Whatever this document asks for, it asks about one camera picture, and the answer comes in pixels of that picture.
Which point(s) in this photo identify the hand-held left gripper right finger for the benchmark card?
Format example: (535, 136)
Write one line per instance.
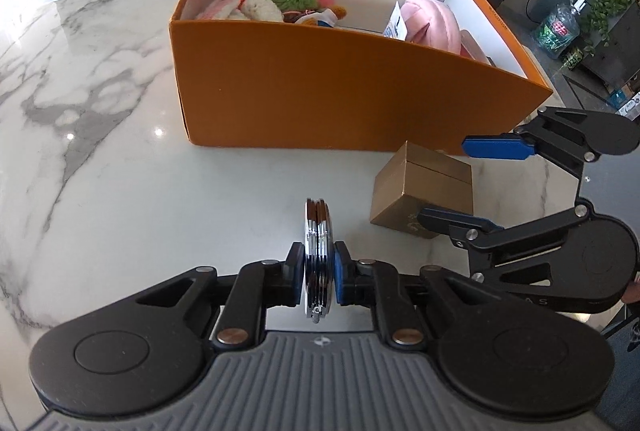
(342, 276)

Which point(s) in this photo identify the pink flat case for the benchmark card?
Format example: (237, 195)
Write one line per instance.
(472, 43)

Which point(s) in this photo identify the small brown box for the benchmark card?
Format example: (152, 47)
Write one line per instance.
(410, 196)

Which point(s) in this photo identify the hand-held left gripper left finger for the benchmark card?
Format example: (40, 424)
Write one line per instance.
(295, 276)

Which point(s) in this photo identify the pink plush toy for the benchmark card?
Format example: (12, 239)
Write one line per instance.
(430, 18)

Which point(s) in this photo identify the plush dog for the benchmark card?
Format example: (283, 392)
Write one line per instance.
(326, 18)

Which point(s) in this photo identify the round glitter compact mirror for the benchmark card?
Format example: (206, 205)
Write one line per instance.
(318, 251)

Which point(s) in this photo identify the white crochet bunny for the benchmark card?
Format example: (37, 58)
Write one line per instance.
(260, 8)

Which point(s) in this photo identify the clear water bottle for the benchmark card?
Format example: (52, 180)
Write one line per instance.
(560, 28)

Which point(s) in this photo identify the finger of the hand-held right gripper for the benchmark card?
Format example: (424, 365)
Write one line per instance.
(495, 147)
(460, 218)

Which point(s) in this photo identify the orange cardboard box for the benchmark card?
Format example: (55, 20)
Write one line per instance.
(325, 81)

